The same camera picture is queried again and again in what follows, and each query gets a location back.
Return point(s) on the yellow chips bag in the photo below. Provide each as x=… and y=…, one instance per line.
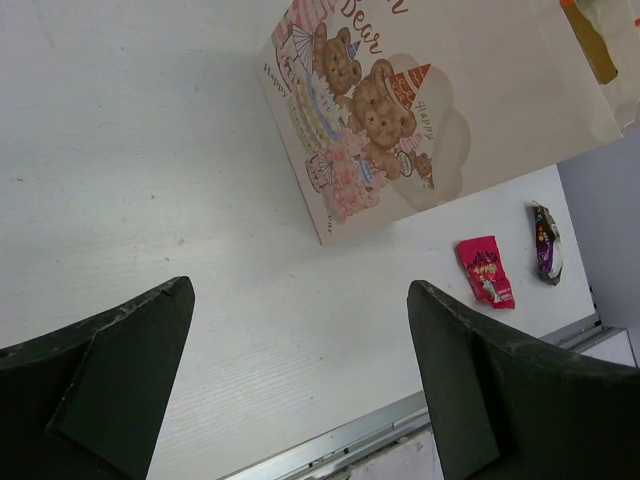
x=592, y=43

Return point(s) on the cream paper bag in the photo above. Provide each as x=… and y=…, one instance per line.
x=391, y=108

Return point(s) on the brown chocolate wrapper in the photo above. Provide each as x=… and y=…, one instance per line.
x=548, y=245

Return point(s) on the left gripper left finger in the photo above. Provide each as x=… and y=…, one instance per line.
x=87, y=401

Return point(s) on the red candy packet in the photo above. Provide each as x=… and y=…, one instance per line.
x=480, y=258

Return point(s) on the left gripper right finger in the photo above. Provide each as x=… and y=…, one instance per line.
x=505, y=405

